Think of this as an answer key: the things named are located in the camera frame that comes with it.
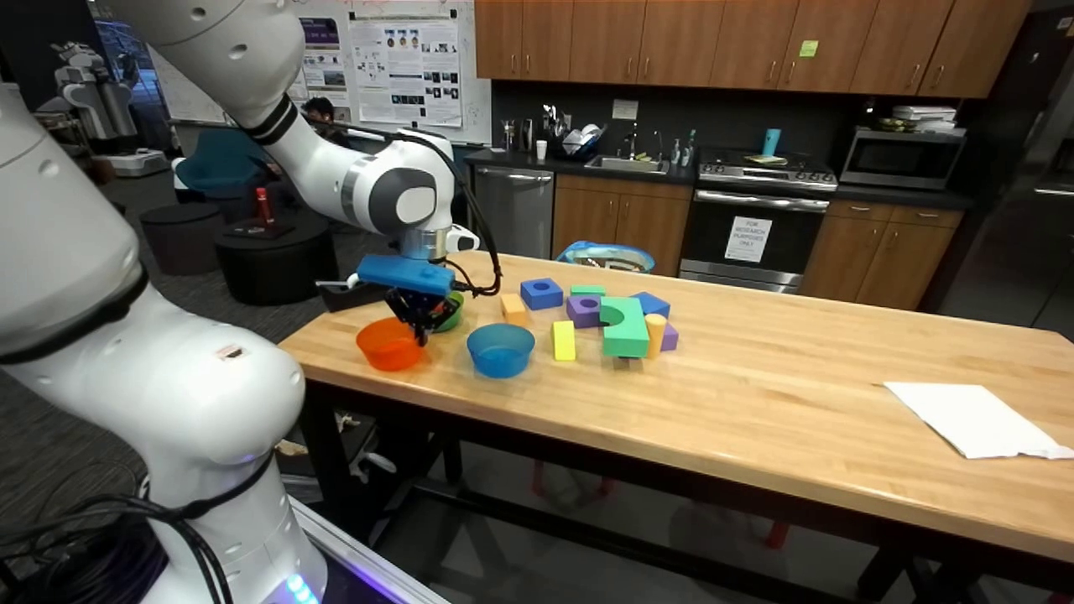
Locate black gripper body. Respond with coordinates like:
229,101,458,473
379,285,458,328

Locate orange plastic bowl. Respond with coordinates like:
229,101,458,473
352,316,430,375

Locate white robot base platform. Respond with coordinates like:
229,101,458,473
280,498,450,604

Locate blue plastic bowl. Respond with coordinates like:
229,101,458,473
464,323,536,384

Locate black tape dispenser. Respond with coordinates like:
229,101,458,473
314,276,391,311

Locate cream rectangular block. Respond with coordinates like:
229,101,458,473
497,292,535,328

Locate blue square block with hole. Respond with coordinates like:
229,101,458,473
518,276,567,311

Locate yellow wedge block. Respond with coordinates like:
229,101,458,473
548,318,580,365

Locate grey dishwasher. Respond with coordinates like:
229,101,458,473
467,166,559,261

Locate purple block with hole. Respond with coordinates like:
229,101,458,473
563,292,608,333

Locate black round ottoman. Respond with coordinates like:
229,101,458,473
212,213,339,310

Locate red bottle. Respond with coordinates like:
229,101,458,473
251,181,280,232

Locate light blue chair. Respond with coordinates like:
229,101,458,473
555,238,661,279

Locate green arch foam block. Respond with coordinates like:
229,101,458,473
597,292,652,362

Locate wide wooden base cabinet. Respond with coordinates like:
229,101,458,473
550,171,694,279

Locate blue flat block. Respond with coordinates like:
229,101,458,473
630,288,674,323

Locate teal armchair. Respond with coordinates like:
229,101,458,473
174,125,272,205

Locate steel kitchen sink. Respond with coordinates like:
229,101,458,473
583,153,674,181

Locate white printed notice sheet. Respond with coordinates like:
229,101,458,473
722,214,777,268

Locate stainless steel oven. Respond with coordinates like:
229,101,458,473
680,153,844,297

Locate narrow wooden base cabinet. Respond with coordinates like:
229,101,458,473
802,200,966,311

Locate black microwave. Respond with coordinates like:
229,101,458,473
835,125,972,196

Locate white bowls stack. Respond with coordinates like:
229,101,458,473
890,106,962,135

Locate white paper sheet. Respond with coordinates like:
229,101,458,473
883,380,1074,465

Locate stainless steel refrigerator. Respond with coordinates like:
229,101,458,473
934,11,1074,338

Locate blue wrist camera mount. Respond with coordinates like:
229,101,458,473
357,253,460,301

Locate black metal table frame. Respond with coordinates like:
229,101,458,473
296,380,1074,604

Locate white wall poster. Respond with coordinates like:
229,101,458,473
346,6,467,135

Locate wooden wall cabinets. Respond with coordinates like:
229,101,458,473
474,0,1033,101

